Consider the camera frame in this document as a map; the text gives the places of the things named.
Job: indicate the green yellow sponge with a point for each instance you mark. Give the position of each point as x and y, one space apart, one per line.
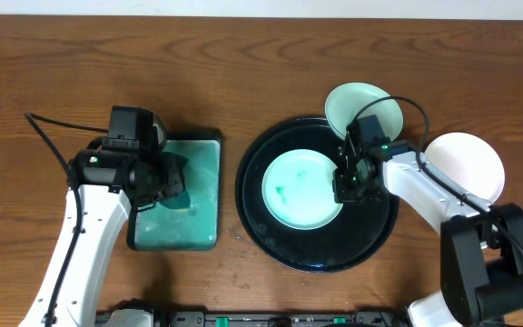
182 201

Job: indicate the white plate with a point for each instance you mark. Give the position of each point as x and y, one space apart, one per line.
469 161

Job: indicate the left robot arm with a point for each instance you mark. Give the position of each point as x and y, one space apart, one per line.
110 187

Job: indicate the black round tray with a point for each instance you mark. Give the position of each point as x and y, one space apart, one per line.
351 238

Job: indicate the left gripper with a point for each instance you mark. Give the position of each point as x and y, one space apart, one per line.
173 173

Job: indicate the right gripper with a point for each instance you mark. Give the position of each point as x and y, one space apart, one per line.
345 182

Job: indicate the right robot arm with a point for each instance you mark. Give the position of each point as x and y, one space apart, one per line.
481 244

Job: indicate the mint plate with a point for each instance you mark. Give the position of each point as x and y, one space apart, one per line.
346 100
297 189

